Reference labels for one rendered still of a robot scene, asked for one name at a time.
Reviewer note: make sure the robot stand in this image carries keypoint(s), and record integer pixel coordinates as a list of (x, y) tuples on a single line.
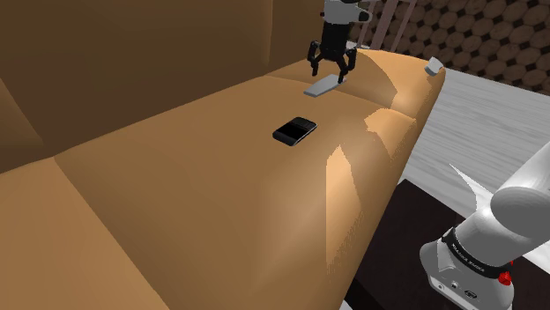
[(395, 240)]

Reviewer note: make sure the grey flat tablet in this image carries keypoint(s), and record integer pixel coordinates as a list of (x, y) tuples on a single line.
[(322, 86)]

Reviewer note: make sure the small grey block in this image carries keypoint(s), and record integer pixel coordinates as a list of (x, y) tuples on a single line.
[(434, 67)]

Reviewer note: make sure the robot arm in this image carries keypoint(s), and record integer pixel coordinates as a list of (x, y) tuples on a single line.
[(485, 240)]

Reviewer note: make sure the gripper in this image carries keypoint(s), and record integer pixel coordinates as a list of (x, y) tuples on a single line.
[(334, 39)]

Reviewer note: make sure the black phone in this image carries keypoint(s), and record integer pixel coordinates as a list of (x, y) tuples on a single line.
[(294, 131)]

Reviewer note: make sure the brown wooden frame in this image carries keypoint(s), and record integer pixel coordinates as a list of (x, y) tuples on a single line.
[(383, 23)]

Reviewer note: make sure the brown sofa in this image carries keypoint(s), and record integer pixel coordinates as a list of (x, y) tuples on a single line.
[(193, 180)]

